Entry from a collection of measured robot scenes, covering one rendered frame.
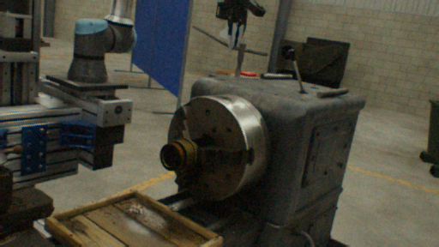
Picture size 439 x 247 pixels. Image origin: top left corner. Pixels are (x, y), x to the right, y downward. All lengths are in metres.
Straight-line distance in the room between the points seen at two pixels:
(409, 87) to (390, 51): 1.04
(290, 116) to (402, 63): 9.81
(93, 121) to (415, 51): 9.92
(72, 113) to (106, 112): 0.15
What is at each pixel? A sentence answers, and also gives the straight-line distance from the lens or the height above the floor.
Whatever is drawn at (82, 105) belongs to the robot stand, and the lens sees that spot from 1.54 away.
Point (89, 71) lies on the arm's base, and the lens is 1.55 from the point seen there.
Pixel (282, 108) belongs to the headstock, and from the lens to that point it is 1.19.
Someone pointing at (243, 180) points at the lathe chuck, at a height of 1.03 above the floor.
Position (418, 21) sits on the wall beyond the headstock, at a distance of 10.95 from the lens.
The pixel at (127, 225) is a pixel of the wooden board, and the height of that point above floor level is 0.89.
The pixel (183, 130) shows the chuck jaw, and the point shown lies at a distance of 1.12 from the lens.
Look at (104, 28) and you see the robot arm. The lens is 1.56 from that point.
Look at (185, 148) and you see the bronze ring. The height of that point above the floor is 1.11.
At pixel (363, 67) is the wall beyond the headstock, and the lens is 11.03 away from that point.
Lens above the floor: 1.44
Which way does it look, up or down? 14 degrees down
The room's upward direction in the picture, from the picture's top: 9 degrees clockwise
